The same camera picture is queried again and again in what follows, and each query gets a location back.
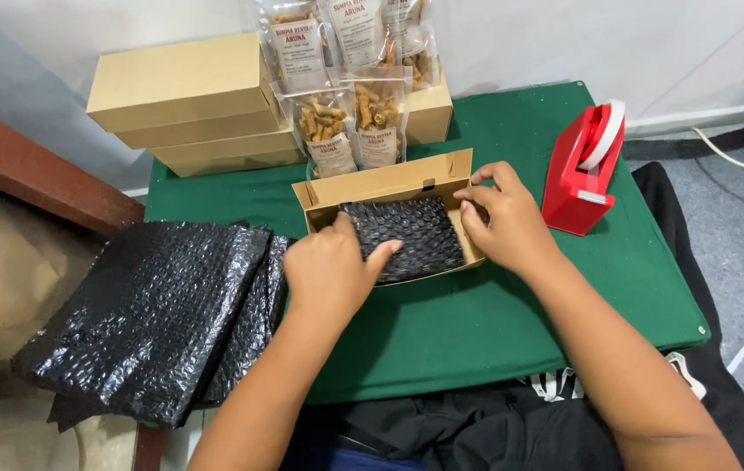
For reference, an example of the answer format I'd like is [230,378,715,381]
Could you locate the person's right hand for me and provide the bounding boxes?
[453,161,566,280]

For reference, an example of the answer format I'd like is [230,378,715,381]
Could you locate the person's left hand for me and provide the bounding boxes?
[282,211,404,322]

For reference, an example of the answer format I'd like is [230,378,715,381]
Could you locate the small black bubble wrap sheet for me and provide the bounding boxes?
[339,196,467,284]

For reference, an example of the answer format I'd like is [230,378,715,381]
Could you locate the brown cardboard box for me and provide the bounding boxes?
[403,71,454,145]
[149,126,301,165]
[166,148,308,178]
[87,32,283,133]
[115,106,286,150]
[291,148,488,287]

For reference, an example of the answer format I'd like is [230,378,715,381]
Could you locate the red tape dispenser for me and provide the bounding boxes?
[540,102,626,237]

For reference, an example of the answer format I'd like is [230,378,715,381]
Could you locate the green table cloth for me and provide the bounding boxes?
[144,80,712,405]

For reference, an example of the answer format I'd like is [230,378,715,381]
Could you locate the white tape roll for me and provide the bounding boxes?
[577,99,626,173]

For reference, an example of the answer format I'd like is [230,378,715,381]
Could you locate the clear snack packet white label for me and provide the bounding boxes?
[256,0,335,94]
[380,0,442,90]
[338,65,413,171]
[318,0,391,70]
[271,80,360,179]

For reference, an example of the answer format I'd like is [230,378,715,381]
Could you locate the closed brown cardboard box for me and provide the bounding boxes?
[403,71,454,145]
[166,148,308,178]
[149,126,301,165]
[115,106,286,150]
[87,32,283,133]

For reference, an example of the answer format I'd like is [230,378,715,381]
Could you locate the pile of black bubble wrap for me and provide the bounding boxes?
[11,221,296,433]

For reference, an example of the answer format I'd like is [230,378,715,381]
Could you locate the person's black clothing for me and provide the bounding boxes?
[279,363,631,471]

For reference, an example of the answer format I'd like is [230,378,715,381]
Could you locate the brown paper sheet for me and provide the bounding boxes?
[0,195,106,365]

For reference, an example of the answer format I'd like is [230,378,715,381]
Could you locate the white wall trunking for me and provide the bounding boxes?
[625,99,744,139]

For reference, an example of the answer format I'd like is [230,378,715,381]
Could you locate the white cable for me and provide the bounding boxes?
[691,127,744,175]

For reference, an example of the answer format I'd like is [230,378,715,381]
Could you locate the brown wooden frame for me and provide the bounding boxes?
[0,94,146,238]

